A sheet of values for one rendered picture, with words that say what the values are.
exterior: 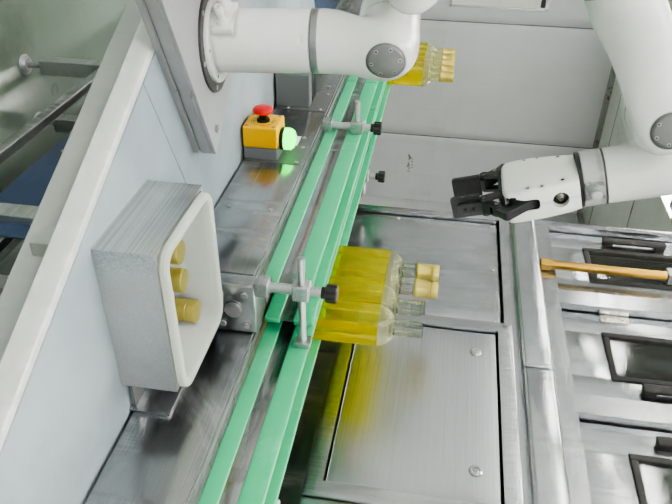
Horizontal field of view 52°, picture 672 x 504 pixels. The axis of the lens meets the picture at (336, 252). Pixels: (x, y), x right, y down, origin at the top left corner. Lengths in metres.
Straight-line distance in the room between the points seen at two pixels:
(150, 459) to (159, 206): 0.33
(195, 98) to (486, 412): 0.72
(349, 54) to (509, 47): 6.12
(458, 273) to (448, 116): 5.79
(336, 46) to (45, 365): 0.58
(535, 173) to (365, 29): 0.31
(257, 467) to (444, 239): 0.95
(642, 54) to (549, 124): 6.59
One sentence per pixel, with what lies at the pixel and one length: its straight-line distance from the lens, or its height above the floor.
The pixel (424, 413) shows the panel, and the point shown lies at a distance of 1.26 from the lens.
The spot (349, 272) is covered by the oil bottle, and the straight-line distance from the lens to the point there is 1.29.
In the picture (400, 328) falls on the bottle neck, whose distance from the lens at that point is 1.21.
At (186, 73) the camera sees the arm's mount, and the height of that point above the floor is 0.78.
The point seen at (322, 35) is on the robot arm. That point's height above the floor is 0.96.
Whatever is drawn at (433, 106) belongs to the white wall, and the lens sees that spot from 7.34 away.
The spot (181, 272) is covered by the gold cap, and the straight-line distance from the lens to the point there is 0.96.
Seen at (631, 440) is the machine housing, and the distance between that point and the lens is 1.37.
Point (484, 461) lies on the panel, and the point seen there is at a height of 1.26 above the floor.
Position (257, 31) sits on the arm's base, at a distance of 1.07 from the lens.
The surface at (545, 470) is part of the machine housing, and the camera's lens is 1.22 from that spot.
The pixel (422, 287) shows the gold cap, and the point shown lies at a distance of 1.29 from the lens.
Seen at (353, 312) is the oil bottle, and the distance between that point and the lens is 1.20.
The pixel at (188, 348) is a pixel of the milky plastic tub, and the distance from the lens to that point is 1.01.
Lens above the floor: 1.14
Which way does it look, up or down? 7 degrees down
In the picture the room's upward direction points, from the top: 96 degrees clockwise
